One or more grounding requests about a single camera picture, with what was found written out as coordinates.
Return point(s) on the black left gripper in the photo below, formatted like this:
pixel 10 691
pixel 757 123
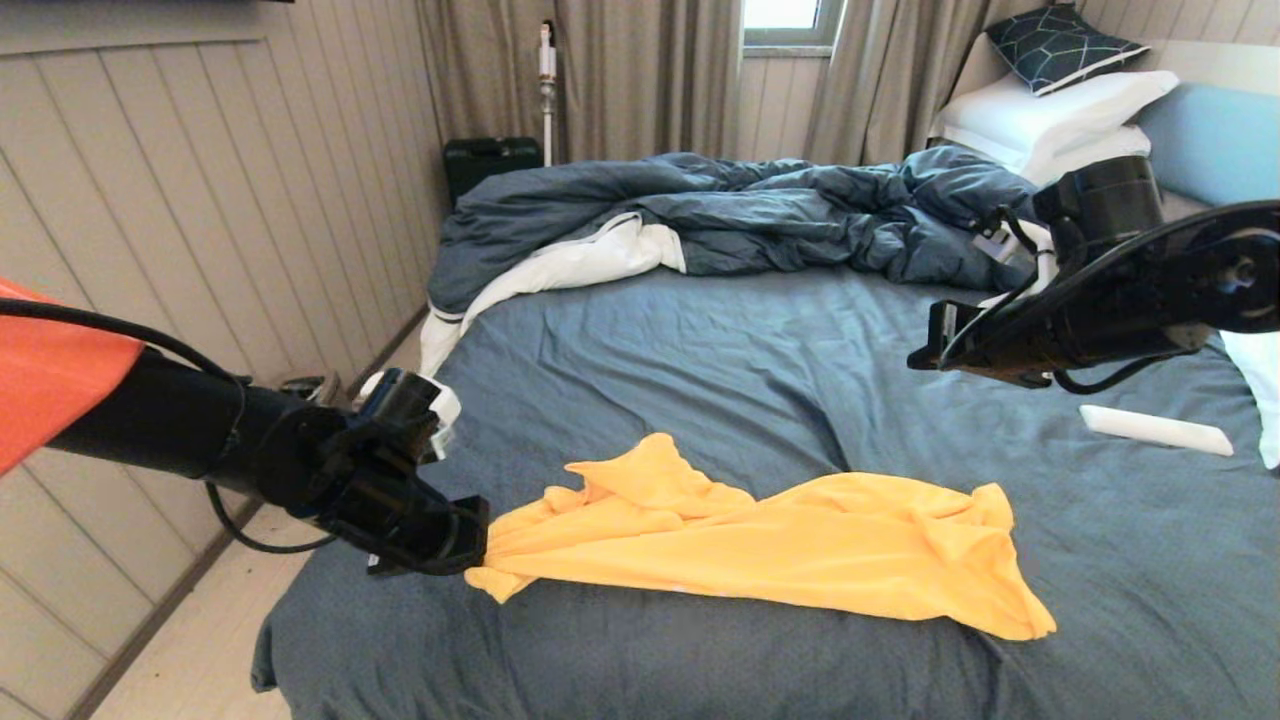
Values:
pixel 385 500

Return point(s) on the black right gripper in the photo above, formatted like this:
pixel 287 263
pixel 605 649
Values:
pixel 1080 335

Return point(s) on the yellow polo shirt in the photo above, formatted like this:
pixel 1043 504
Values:
pixel 800 540

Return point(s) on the small white label tag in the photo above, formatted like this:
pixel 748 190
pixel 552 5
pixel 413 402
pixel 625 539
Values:
pixel 440 435

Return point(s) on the white remote control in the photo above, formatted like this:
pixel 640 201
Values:
pixel 1160 430

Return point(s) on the beige trash bin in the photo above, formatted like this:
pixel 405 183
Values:
pixel 305 385

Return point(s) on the bed with blue sheet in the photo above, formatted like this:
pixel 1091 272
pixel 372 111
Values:
pixel 750 350

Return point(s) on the white pillow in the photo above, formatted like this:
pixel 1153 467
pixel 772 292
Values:
pixel 1260 390
pixel 1040 114
pixel 1095 150

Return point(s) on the dark blue duvet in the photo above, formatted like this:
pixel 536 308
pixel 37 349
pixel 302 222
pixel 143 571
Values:
pixel 750 205

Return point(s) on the beige window curtain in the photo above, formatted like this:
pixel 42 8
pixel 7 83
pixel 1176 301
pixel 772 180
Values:
pixel 880 75
pixel 640 75

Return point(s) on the dark patterned cushion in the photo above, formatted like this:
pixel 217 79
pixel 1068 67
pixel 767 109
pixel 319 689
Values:
pixel 1060 47

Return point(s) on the light blue headboard pad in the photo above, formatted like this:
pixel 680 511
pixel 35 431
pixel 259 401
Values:
pixel 1225 140

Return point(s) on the dark green hard case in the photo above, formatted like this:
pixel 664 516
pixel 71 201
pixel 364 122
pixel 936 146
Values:
pixel 490 160

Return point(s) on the grey framed window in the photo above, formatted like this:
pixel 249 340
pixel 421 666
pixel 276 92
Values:
pixel 785 15

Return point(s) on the white stick vacuum cleaner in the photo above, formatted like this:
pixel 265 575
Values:
pixel 547 62

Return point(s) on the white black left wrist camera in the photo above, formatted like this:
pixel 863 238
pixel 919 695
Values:
pixel 410 405

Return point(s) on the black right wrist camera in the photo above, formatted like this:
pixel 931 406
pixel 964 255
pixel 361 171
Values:
pixel 1100 200

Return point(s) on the dark wall television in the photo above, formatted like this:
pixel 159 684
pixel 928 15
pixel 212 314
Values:
pixel 150 2

